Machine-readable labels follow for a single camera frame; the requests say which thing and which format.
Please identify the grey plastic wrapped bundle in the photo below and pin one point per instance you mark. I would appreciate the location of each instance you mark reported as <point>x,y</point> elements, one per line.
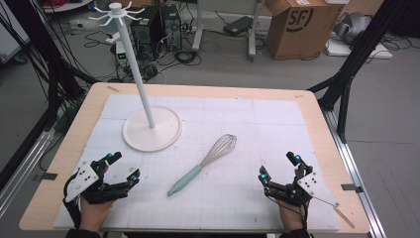
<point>353,24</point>

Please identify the large black computer tower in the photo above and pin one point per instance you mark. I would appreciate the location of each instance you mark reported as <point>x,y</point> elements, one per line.
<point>147,31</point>

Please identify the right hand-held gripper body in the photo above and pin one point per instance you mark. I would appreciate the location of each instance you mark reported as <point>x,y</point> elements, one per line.
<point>305,187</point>

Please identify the person's left hand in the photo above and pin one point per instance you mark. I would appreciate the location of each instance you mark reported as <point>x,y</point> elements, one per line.
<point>92,213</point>

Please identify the white grid mat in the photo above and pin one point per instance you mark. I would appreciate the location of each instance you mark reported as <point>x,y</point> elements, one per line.
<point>231,198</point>

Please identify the thin wooden stick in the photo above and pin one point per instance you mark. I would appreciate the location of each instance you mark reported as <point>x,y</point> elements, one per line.
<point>343,217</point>

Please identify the small brown tape strip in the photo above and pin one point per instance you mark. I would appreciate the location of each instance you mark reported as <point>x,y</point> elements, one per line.
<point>299,96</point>
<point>113,89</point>

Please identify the black frame strut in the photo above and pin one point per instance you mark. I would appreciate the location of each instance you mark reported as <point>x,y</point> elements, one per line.
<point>356,56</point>
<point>36,43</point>

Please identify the black table clamp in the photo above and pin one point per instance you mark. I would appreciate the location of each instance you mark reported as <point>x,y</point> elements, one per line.
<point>351,187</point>
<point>49,176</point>

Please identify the brown cardboard box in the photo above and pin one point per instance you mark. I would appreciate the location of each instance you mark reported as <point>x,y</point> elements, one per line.
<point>297,33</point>

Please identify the aluminium rail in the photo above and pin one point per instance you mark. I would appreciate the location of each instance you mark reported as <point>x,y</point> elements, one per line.
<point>356,178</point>
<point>23,172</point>

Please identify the flat black device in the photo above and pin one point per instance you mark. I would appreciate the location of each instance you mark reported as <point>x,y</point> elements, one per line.
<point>237,25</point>

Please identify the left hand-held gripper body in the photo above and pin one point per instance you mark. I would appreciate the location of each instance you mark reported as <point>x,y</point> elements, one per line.
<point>86,178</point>

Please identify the white metal table frame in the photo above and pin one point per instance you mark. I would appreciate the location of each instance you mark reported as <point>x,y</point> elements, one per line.
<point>252,36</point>

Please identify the person's right hand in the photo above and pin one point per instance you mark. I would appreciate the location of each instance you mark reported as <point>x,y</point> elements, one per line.
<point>290,216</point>

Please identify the white hook stand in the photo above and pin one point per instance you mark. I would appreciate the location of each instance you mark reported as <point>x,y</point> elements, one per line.
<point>150,130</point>

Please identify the white flat board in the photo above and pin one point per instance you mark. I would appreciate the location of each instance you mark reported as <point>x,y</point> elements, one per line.
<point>356,50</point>

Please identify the slim black computer tower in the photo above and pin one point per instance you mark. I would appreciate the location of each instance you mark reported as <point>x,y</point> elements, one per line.
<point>171,28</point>

